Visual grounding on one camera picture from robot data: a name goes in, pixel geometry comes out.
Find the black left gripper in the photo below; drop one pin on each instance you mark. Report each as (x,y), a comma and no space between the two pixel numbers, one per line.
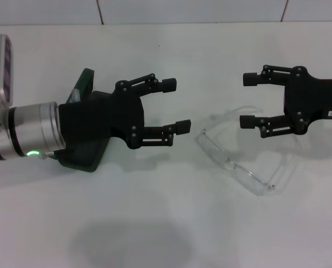
(99,114)

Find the silver left wrist knob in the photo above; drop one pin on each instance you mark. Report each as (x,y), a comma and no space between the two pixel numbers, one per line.
(75,95)

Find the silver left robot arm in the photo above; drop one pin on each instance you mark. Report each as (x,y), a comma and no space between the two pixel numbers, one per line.
(29,125)

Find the green glasses case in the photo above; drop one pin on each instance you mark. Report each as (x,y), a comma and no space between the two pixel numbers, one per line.
(85,81)

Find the clear white glasses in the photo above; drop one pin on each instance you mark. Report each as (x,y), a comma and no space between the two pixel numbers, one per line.
(210,145)

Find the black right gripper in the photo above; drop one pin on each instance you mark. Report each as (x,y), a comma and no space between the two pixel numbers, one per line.
(317,97)

